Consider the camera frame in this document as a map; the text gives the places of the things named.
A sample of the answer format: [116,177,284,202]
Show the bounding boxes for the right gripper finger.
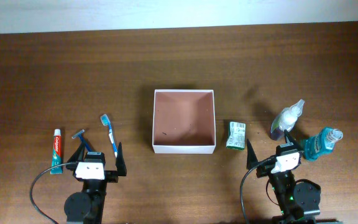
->
[246,139,259,170]
[284,130,303,151]

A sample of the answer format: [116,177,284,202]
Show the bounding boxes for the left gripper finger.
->
[68,143,86,162]
[116,142,127,176]

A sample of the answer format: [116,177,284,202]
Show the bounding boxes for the clear bottle with purple liquid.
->
[270,99,305,141]

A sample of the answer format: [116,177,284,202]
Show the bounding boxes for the blue disposable razor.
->
[71,129,94,152]

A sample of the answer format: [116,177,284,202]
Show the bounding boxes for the red white toothpaste tube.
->
[50,129,63,174]

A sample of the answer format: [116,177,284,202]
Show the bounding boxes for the green white packet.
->
[226,121,246,151]

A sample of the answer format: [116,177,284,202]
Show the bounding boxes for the blue mouthwash bottle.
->
[300,127,343,161]

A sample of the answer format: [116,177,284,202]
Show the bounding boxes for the blue white toothbrush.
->
[100,114,117,157]

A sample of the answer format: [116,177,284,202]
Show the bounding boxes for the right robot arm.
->
[240,127,343,223]

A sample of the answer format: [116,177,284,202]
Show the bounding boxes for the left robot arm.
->
[64,143,127,223]

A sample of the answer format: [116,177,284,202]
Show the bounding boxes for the white cardboard box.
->
[152,89,216,154]

